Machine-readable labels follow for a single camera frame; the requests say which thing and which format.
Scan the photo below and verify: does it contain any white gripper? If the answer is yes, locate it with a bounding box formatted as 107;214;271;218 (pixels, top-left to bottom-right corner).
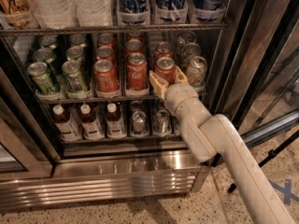
149;66;200;115

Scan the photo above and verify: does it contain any red coke can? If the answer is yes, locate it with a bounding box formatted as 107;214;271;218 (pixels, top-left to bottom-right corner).
126;52;148;91
93;60;120;92
154;57;176;84

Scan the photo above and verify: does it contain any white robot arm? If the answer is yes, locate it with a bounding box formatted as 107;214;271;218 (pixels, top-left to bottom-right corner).
149;69;296;224

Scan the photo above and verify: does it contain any white green 7up can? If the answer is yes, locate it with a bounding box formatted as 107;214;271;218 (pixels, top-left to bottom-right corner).
186;55;207;87

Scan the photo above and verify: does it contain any red can behind right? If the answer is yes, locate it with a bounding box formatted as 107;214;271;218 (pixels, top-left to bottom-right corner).
154;42;173;58

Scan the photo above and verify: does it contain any silver can middle right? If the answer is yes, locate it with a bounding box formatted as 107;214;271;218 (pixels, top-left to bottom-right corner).
180;43;201;63

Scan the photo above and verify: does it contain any silver can bottom middle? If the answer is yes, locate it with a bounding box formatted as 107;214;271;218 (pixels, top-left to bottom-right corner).
156;109;170;135

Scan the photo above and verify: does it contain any silver can back right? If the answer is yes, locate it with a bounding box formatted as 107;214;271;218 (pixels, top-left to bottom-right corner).
177;31;196;47

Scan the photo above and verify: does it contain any silver can bottom left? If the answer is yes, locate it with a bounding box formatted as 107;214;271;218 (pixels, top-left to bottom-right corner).
132;110;147;135

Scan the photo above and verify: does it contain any red can middle centre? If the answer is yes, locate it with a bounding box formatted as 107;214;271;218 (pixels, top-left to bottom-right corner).
124;39;144;55

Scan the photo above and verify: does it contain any red can back centre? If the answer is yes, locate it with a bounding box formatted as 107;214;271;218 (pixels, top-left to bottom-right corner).
126;32;144;41

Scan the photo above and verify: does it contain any red can middle left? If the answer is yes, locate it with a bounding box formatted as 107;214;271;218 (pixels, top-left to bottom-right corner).
96;46;115;62

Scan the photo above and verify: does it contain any red can back left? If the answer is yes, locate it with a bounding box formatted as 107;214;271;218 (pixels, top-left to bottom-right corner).
97;33;116;48

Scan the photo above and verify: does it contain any open glass fridge door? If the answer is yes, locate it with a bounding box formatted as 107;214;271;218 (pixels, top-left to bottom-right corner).
216;0;299;135

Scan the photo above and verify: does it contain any tea bottle middle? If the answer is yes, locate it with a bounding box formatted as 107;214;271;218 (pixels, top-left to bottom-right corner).
80;104;104;140

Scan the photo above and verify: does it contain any tea bottle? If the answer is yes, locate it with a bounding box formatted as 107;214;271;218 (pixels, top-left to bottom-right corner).
106;103;126;138
80;104;104;140
52;105;81;141

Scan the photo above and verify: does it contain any stainless steel fridge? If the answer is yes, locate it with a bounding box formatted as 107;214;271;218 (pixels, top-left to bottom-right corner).
1;0;253;209

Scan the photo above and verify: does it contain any green can middle left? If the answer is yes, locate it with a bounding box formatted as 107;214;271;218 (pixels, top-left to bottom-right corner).
35;48;57;65

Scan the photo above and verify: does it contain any green can back left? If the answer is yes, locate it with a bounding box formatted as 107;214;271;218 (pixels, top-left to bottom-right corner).
39;35;58;49

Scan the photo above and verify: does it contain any green can front left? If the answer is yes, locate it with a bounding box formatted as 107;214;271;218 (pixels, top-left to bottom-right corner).
27;62;61;95

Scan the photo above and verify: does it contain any yellow la croix can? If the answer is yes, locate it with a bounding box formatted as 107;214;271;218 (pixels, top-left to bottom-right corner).
0;0;34;27

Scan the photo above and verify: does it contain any tea bottle right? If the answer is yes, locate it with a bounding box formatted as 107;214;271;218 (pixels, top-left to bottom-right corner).
106;103;126;138

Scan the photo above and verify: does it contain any clear water bottle right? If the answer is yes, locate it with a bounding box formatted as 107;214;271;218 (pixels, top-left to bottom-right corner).
73;0;112;27

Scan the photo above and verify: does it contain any clear water bottle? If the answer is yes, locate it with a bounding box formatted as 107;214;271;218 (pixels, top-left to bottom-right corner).
35;0;76;30
73;0;112;27

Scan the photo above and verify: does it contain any tea bottle left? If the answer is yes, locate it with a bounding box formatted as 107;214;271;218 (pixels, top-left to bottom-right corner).
52;105;81;141

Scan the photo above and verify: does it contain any black tripod leg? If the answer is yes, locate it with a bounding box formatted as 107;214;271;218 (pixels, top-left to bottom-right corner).
227;130;299;194

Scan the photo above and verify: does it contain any clear water bottle left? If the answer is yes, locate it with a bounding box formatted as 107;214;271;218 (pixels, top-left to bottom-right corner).
35;0;76;30

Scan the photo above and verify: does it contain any blue tape cross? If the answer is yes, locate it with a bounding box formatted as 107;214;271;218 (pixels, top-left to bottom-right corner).
270;179;299;205

